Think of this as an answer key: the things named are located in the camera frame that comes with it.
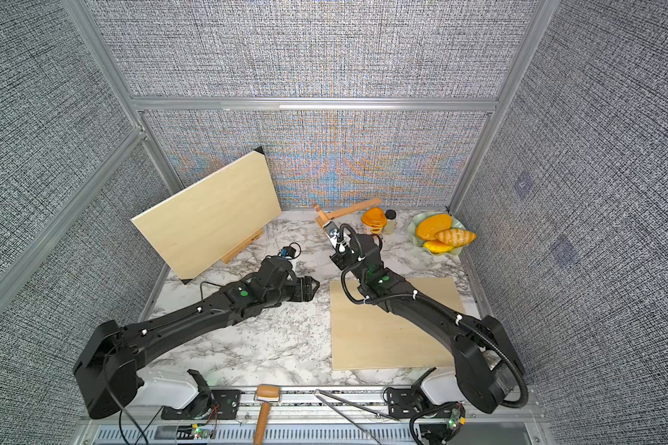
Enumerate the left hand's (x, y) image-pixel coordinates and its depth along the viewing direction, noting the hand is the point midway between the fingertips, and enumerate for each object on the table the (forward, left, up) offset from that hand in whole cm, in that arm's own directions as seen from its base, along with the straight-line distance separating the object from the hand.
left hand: (317, 284), depth 80 cm
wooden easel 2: (+14, -2, +14) cm, 20 cm away
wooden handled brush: (-25, +15, -14) cm, 33 cm away
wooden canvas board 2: (-10, -14, -15) cm, 23 cm away
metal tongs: (-31, -14, -15) cm, 37 cm away
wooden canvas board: (+16, +35, +10) cm, 39 cm away
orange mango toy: (+29, -44, -9) cm, 53 cm away
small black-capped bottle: (+32, -28, -7) cm, 43 cm away
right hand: (+12, -7, +11) cm, 18 cm away
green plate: (+24, -36, -10) cm, 44 cm away
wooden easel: (+21, +30, -11) cm, 38 cm away
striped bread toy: (+21, -49, -7) cm, 54 cm away
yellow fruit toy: (+20, -44, -11) cm, 49 cm away
